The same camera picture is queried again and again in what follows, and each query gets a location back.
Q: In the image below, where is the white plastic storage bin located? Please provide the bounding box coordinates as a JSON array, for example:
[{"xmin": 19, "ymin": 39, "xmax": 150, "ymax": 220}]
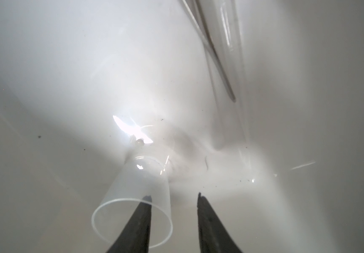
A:
[{"xmin": 0, "ymin": 1, "xmax": 364, "ymax": 253}]

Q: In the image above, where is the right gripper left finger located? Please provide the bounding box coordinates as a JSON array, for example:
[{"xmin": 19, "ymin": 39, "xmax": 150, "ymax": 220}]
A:
[{"xmin": 107, "ymin": 196, "xmax": 152, "ymax": 253}]

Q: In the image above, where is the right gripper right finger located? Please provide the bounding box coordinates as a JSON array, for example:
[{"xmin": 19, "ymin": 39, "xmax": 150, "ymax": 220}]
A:
[{"xmin": 197, "ymin": 193, "xmax": 242, "ymax": 253}]

